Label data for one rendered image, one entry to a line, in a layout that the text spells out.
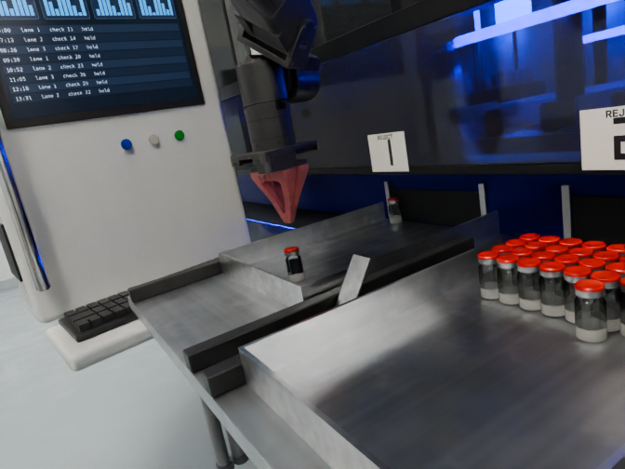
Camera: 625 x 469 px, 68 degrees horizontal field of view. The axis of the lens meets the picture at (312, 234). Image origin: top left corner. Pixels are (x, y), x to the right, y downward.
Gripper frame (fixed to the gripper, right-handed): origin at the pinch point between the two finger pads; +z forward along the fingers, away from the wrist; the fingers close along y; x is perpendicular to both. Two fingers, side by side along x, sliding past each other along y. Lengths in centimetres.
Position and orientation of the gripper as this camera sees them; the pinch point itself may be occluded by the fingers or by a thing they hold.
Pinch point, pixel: (287, 216)
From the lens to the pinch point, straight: 61.9
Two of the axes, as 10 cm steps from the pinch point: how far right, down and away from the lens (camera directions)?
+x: -7.3, -0.4, 6.9
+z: 1.8, 9.5, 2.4
